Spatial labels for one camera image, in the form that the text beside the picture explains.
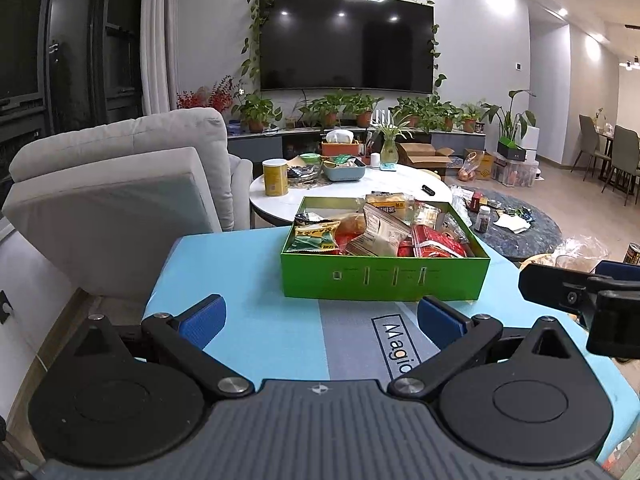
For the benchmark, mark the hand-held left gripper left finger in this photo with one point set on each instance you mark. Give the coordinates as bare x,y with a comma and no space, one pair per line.
206,316

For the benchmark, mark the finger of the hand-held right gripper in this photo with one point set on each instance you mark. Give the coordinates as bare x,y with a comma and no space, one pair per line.
555,287
620,270

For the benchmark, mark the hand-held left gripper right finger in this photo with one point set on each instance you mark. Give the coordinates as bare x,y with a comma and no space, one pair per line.
440,319

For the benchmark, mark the red packet silver strip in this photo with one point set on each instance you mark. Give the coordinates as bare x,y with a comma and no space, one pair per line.
435,245

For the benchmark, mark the green cardboard box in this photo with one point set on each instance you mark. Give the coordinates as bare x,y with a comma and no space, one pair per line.
350,277

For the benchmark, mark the beige clear snack packet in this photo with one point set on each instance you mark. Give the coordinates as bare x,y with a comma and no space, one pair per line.
375,235

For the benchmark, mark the yellow cake packet black label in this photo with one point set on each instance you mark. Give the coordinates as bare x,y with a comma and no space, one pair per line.
387,206

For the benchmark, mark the round bun packet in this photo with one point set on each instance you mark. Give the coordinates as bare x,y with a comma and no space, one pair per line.
352,225

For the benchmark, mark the green yellow pea snack packet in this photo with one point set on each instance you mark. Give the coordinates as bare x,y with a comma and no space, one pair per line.
315,237

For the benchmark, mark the dark snack packet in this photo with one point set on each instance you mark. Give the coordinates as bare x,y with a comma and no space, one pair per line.
307,218

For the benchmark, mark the dark gold can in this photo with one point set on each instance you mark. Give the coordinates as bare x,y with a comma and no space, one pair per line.
633,255

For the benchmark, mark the clear plastic bag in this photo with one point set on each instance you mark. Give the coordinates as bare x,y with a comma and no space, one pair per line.
575,255

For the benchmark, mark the round grey rug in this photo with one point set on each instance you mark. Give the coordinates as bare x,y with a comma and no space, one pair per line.
540,230

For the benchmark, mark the dark spice jar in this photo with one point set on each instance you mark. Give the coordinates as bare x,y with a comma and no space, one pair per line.
483,219

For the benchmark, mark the grey dining chair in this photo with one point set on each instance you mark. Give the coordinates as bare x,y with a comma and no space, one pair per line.
590,140
625,152

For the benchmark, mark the clear storage box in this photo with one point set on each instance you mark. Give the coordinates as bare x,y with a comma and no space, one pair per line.
517,174

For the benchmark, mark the cardboard box yellow logo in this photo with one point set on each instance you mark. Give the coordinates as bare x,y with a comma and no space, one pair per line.
487,167

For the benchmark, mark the beige armchair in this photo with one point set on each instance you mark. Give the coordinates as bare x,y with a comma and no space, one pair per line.
110,210

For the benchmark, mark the green black box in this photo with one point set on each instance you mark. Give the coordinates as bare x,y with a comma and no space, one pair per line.
511,150

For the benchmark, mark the round white table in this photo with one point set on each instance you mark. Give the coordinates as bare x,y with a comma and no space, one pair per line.
400,180

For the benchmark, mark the plastic bag of fruit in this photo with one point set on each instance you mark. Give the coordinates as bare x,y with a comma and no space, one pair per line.
469,170

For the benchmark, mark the yellow can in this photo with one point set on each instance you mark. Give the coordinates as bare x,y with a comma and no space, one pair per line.
275,180

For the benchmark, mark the open cardboard box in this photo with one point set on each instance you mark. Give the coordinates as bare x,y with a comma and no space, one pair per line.
425,162

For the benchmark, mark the white cup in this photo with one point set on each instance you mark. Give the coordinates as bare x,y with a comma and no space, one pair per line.
374,160

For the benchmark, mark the blue basket tray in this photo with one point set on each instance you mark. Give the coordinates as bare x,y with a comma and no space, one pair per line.
345,174

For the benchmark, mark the glass vase with plant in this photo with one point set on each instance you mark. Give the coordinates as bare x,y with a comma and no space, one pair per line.
389,152

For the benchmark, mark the grey television cabinet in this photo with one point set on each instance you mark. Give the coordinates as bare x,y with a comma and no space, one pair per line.
260,147

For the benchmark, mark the potted green plant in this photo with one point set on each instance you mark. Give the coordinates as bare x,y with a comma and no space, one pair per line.
470,125
363,119
412,121
330,120
257,125
446,124

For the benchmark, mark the green bowl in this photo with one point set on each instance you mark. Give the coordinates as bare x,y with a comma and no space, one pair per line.
311,159

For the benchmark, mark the orange tissue box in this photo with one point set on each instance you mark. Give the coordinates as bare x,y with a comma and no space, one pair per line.
340,149

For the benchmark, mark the pendant lamp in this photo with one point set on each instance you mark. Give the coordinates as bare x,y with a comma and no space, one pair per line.
631,64

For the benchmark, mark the red berry branches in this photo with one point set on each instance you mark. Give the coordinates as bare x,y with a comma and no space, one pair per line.
215,95

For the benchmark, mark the white curtain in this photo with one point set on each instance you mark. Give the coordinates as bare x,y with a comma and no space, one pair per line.
160,35

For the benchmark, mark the dark sliding glass door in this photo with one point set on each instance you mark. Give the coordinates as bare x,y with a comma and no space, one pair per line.
60,35

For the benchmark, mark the black wall socket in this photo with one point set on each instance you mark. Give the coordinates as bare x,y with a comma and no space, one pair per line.
4,307

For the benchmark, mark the wall television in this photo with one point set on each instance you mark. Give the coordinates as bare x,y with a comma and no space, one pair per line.
345,40

